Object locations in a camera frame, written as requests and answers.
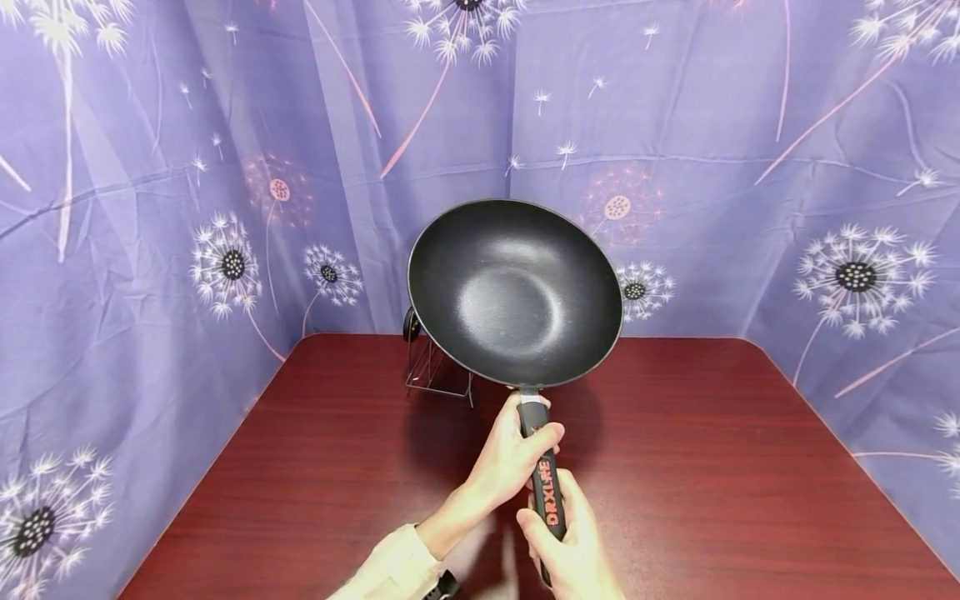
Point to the person's left hand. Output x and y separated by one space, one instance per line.
506 458

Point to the person's right hand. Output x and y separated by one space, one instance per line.
581 558

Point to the person's right index finger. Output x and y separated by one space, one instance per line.
576 500

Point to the person's left index finger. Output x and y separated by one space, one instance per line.
510 412

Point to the person's right thumb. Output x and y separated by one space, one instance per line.
536 527

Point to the person's left thumb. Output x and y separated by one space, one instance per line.
544 439

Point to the black wok pan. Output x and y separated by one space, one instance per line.
510 292

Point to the person's left forearm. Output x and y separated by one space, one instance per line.
420 554

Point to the black wrist band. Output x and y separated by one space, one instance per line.
444 587

